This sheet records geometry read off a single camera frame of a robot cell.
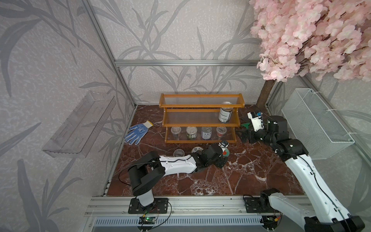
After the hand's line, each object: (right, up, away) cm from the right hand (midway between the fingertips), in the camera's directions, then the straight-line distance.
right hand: (244, 127), depth 74 cm
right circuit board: (+13, -48, 0) cm, 50 cm away
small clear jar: (-38, -4, +22) cm, 44 cm away
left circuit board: (-49, -46, -3) cm, 67 cm away
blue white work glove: (-67, -5, +30) cm, 73 cm away
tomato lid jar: (-25, -14, +12) cm, 31 cm away
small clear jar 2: (-8, -4, +21) cm, 23 cm away
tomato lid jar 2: (-8, -15, +8) cm, 18 cm away
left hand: (-9, -16, +10) cm, 21 cm away
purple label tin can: (-18, -5, +20) cm, 27 cm away
